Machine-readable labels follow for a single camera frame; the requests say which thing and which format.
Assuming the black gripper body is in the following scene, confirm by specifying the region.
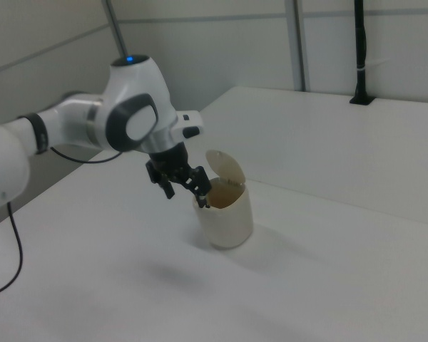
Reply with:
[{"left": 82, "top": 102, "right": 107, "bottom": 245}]
[{"left": 145, "top": 142, "right": 192, "bottom": 175}]

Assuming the small cream bin with lid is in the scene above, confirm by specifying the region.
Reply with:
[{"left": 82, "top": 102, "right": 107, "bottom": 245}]
[{"left": 193, "top": 148, "right": 255, "bottom": 251}]

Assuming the white zip tie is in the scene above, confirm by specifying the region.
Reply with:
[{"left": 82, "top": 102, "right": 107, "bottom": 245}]
[{"left": 355, "top": 58, "right": 383, "bottom": 73}]

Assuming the black pole with clamp base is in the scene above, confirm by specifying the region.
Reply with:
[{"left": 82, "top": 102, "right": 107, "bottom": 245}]
[{"left": 349, "top": 0, "right": 376, "bottom": 106}]

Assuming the grey partition post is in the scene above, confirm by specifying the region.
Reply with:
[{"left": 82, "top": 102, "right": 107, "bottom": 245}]
[
  {"left": 104, "top": 0, "right": 128, "bottom": 58},
  {"left": 291, "top": 0, "right": 307, "bottom": 92}
]

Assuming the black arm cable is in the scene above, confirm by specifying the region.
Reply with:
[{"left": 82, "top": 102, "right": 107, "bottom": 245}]
[{"left": 0, "top": 146, "right": 124, "bottom": 299}]

